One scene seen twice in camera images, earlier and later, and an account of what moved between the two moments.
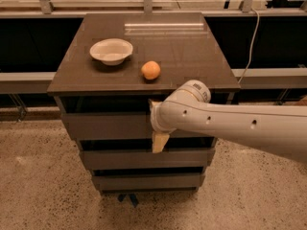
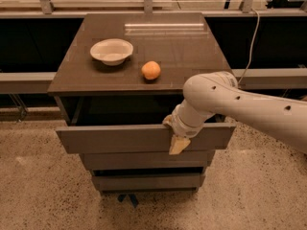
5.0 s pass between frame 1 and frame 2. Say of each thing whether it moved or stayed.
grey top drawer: moved
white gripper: moved
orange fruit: stayed
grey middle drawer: stayed
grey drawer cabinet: stayed
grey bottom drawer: stayed
